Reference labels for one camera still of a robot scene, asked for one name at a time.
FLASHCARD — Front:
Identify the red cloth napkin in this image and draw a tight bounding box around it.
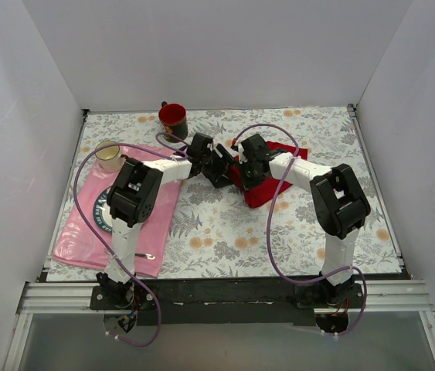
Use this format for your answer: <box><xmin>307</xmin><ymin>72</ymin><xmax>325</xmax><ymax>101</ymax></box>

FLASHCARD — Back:
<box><xmin>226</xmin><ymin>141</ymin><xmax>308</xmax><ymax>209</ymax></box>

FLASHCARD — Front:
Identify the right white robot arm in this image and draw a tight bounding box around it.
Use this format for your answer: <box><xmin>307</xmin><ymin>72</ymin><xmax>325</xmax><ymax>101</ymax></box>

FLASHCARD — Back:
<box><xmin>235</xmin><ymin>134</ymin><xmax>371</xmax><ymax>307</ymax></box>

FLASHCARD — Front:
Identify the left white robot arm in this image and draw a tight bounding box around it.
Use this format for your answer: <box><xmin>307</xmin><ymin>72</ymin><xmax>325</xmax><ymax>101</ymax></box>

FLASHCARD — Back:
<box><xmin>97</xmin><ymin>133</ymin><xmax>234</xmax><ymax>309</ymax></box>

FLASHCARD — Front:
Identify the black red mug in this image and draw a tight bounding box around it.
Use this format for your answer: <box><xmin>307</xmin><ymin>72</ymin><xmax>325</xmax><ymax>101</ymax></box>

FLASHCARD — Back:
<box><xmin>158</xmin><ymin>101</ymin><xmax>189</xmax><ymax>143</ymax></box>

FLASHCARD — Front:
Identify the floral tablecloth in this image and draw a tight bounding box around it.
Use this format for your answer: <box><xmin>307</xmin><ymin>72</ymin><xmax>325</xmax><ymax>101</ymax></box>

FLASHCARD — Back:
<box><xmin>45</xmin><ymin>106</ymin><xmax>403</xmax><ymax>282</ymax></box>

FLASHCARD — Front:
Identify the cream enamel mug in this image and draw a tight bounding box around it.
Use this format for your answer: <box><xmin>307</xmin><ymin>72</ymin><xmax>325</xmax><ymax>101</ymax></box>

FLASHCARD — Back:
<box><xmin>95</xmin><ymin>140</ymin><xmax>127</xmax><ymax>173</ymax></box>

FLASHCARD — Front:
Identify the silver fork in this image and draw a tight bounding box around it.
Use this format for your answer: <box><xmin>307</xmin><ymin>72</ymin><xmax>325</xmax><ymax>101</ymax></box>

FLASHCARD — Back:
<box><xmin>135</xmin><ymin>253</ymin><xmax>156</xmax><ymax>260</ymax></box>

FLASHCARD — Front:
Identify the white plate teal rim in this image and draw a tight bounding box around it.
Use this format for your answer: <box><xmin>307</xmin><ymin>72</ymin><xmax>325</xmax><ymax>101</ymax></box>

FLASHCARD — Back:
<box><xmin>93</xmin><ymin>187</ymin><xmax>112</xmax><ymax>234</ymax></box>

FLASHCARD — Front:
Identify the black mounting base plate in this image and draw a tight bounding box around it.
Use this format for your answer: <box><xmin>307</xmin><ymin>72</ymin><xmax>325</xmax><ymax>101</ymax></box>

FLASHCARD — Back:
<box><xmin>90</xmin><ymin>277</ymin><xmax>363</xmax><ymax>326</ymax></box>

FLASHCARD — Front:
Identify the aluminium frame rail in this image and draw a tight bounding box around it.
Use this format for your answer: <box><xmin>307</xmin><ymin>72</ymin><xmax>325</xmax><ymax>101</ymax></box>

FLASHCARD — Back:
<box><xmin>4</xmin><ymin>280</ymin><xmax>435</xmax><ymax>370</ymax></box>

